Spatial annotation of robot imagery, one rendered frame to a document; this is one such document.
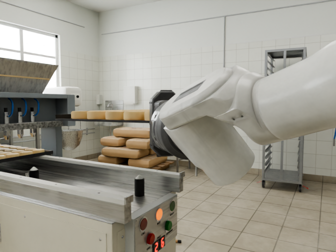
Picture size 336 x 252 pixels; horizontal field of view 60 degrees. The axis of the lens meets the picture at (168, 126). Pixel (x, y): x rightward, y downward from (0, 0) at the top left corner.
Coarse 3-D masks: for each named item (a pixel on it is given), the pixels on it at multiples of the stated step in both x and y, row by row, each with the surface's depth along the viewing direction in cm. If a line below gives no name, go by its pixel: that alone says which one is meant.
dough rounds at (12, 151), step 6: (0, 144) 152; (0, 150) 131; (6, 150) 132; (12, 150) 133; (18, 150) 131; (24, 150) 138; (30, 150) 135; (36, 150) 132; (42, 150) 133; (0, 156) 117; (6, 156) 121; (12, 156) 121
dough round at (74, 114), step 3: (72, 111) 74; (75, 111) 74; (78, 111) 73; (81, 111) 74; (84, 111) 74; (87, 111) 75; (72, 114) 74; (75, 114) 73; (78, 114) 73; (81, 114) 73; (84, 114) 74; (72, 117) 74; (75, 117) 73; (78, 117) 73; (81, 117) 73; (84, 117) 74
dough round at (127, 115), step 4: (124, 112) 66; (128, 112) 65; (132, 112) 65; (136, 112) 65; (140, 112) 65; (124, 116) 66; (128, 116) 65; (132, 116) 65; (136, 116) 65; (140, 116) 66
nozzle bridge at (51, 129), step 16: (0, 96) 116; (16, 96) 121; (32, 96) 128; (48, 96) 135; (64, 96) 143; (0, 112) 124; (16, 112) 131; (48, 112) 145; (64, 112) 146; (0, 128) 120; (16, 128) 126; (48, 128) 154; (48, 144) 155
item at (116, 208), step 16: (0, 176) 95; (16, 176) 93; (16, 192) 92; (32, 192) 88; (48, 192) 84; (64, 192) 81; (80, 192) 78; (96, 192) 76; (64, 208) 81; (80, 208) 78; (96, 208) 75; (112, 208) 72; (128, 208) 72
